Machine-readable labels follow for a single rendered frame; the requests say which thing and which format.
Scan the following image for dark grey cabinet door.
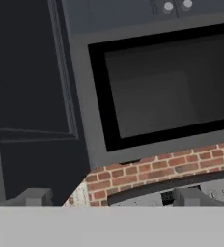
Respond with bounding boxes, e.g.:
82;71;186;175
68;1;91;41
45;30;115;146
0;0;93;207

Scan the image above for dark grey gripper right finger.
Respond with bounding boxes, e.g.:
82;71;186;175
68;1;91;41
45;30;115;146
173;187;224;208

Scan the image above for dark grey cupboard run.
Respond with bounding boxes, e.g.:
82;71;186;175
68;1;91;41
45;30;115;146
60;0;224;35

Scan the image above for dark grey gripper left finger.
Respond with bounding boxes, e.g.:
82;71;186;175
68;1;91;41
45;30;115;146
0;187;54;208

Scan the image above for round silver cupboard knob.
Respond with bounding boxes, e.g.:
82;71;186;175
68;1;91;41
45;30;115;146
162;0;175;13
182;0;194;10

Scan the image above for grey microwave oven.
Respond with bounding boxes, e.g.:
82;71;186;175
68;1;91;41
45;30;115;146
61;12;224;170

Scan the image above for grey stove with black trim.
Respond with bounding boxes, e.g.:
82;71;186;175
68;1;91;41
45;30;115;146
107;170;224;208

